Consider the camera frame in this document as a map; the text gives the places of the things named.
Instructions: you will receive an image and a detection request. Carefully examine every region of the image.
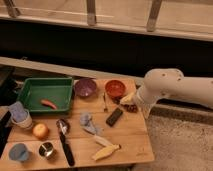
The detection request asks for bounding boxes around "orange bowl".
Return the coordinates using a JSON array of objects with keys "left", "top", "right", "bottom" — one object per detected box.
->
[{"left": 105, "top": 80, "right": 126, "bottom": 98}]

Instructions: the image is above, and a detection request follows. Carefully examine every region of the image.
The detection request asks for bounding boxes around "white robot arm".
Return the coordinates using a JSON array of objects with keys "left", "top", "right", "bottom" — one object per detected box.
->
[{"left": 120, "top": 68, "right": 213, "bottom": 118}]

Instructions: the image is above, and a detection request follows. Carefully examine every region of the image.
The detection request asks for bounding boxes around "blue cup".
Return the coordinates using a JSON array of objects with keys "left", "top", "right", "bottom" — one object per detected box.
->
[{"left": 9, "top": 143, "right": 30, "bottom": 162}]

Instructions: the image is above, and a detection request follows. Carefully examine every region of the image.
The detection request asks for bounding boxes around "metal fork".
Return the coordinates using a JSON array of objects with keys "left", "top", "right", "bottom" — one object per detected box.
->
[{"left": 103, "top": 92, "right": 108, "bottom": 112}]

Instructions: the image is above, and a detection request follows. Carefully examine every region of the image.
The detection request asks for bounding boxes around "green plastic tray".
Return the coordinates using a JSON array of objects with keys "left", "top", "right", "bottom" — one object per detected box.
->
[{"left": 17, "top": 78, "right": 74, "bottom": 115}]

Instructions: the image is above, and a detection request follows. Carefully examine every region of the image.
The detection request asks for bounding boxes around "blue cloth in cup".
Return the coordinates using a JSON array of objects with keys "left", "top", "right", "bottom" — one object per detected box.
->
[{"left": 9, "top": 101, "right": 27, "bottom": 122}]

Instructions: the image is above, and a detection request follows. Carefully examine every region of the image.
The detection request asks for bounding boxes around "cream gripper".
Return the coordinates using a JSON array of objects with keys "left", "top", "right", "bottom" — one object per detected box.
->
[{"left": 120, "top": 92, "right": 138, "bottom": 113}]

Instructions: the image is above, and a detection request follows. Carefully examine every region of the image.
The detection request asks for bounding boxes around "purple bowl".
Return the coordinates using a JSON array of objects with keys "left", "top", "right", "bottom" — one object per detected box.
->
[{"left": 74, "top": 78, "right": 97, "bottom": 97}]

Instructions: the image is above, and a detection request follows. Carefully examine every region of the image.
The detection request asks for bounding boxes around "orange apple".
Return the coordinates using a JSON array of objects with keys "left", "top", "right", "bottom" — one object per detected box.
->
[{"left": 33, "top": 123, "right": 49, "bottom": 140}]

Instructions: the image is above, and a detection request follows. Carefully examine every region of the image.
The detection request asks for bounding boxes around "small metal cup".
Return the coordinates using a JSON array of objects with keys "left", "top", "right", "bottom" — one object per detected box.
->
[{"left": 39, "top": 142, "right": 55, "bottom": 158}]

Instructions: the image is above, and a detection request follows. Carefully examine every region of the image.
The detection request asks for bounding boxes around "crumpled blue cloth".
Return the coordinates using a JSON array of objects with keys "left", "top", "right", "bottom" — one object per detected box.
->
[{"left": 80, "top": 112, "right": 102, "bottom": 135}]

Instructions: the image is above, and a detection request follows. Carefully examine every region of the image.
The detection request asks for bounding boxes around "wooden board table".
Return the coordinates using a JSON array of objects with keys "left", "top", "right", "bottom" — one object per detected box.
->
[{"left": 0, "top": 79, "right": 154, "bottom": 171}]

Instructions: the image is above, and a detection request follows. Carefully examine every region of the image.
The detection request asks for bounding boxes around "black rectangular block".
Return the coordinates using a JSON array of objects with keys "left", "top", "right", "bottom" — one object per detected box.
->
[{"left": 106, "top": 108, "right": 123, "bottom": 127}]

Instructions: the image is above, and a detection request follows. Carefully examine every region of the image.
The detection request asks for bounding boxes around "cream plastic knife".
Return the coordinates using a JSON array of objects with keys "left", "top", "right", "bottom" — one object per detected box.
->
[{"left": 93, "top": 135, "right": 113, "bottom": 147}]

